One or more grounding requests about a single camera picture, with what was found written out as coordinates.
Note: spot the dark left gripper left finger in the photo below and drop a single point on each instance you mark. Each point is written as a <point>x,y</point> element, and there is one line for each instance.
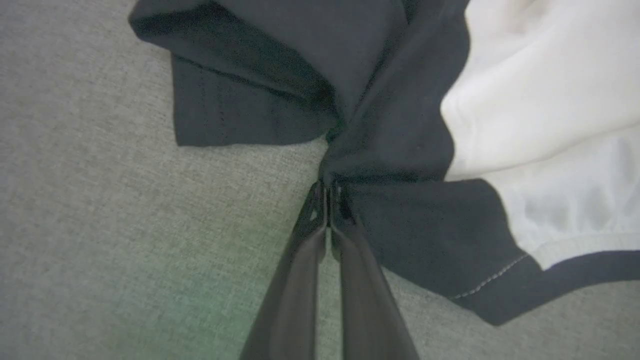
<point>290,300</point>

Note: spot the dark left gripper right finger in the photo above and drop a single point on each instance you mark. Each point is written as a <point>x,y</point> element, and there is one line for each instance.
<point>365,300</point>

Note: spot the white garment with black sleeves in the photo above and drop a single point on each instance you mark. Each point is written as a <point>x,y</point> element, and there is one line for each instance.
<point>525,100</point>

